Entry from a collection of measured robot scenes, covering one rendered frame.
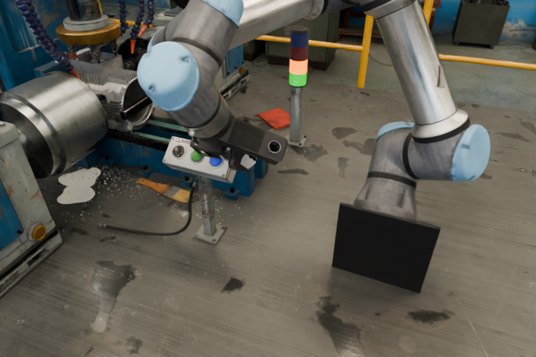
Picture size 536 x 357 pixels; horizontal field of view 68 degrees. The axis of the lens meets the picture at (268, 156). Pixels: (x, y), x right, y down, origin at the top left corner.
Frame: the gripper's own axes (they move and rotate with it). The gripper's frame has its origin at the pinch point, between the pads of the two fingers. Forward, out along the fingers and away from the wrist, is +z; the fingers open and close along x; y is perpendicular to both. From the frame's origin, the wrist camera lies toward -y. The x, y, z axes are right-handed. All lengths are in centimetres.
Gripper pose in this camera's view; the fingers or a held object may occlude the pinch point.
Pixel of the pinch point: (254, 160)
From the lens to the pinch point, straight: 79.8
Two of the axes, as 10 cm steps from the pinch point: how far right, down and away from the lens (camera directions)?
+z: 2.4, 3.3, 9.1
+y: -9.3, -2.1, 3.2
